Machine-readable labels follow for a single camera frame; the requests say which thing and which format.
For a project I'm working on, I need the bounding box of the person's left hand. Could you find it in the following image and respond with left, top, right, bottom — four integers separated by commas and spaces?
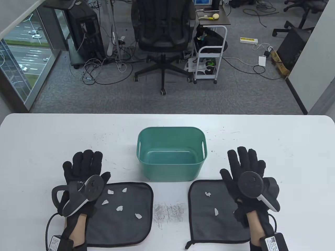
62, 150, 111, 217

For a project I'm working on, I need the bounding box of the person's right hand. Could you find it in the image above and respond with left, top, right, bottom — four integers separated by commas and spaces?
220, 147, 274, 228

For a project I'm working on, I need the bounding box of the grey hand towel black trim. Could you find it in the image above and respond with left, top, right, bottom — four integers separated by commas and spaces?
85, 182, 154, 248
185, 179, 253, 249

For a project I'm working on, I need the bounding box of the black white handheld controller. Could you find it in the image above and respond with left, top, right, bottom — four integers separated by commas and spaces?
238, 171, 280, 212
52, 175, 106, 217

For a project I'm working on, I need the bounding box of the green plastic bin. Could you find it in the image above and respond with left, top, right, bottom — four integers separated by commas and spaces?
137, 127, 208, 182

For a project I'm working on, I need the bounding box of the black wrist sensor box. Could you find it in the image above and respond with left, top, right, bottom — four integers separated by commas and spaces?
259, 233, 289, 251
48, 235, 74, 251

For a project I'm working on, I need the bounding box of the brown cardboard box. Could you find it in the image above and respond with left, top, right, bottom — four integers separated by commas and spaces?
270, 50, 291, 78

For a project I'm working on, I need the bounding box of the white bag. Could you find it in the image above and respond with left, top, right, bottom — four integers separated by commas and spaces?
184, 58, 217, 76

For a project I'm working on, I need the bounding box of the white desk leg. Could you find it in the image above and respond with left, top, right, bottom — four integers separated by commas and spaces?
106, 0, 122, 60

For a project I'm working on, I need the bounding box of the black cabinet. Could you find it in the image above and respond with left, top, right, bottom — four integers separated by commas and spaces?
277, 27, 309, 71

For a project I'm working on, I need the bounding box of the glass window panel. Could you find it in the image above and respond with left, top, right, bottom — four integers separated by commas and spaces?
0, 7, 62, 110

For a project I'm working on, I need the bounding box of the black bag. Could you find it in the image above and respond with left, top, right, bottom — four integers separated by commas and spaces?
194, 27, 228, 54

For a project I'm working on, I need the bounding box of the white cart wooden top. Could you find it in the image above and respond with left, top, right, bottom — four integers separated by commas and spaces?
193, 5, 231, 84

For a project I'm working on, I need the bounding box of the black mesh office chair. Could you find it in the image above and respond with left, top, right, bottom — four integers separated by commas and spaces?
130, 0, 197, 95

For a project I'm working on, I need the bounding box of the black swivel chair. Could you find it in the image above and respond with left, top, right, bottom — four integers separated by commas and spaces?
272, 0, 330, 37

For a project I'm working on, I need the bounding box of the tangle of floor cables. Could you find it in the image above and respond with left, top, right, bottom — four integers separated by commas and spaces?
81, 39, 147, 85

